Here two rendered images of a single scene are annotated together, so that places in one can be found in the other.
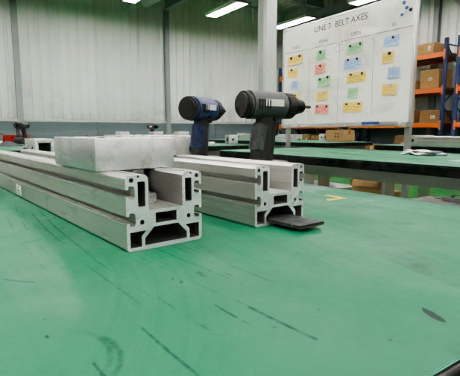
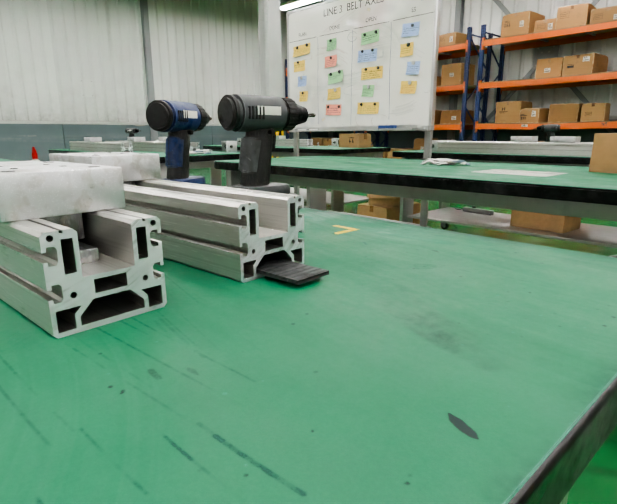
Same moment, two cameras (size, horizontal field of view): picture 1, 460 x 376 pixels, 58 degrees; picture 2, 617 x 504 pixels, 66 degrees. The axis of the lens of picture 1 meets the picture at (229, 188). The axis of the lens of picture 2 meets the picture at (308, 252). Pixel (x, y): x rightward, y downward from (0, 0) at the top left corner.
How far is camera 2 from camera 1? 0.09 m
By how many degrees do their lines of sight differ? 11
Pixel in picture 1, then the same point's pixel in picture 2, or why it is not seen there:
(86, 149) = not seen: outside the picture
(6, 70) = not seen: outside the picture
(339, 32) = (352, 17)
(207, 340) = not seen: outside the picture
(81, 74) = (35, 62)
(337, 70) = (350, 63)
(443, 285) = (473, 368)
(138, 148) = (67, 184)
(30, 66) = not seen: outside the picture
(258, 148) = (250, 169)
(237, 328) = (190, 484)
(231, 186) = (209, 228)
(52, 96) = not seen: outside the picture
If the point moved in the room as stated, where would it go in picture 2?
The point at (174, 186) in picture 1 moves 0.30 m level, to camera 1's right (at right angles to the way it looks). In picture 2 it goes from (123, 238) to (443, 226)
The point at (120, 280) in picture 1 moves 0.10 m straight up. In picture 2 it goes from (29, 396) to (2, 237)
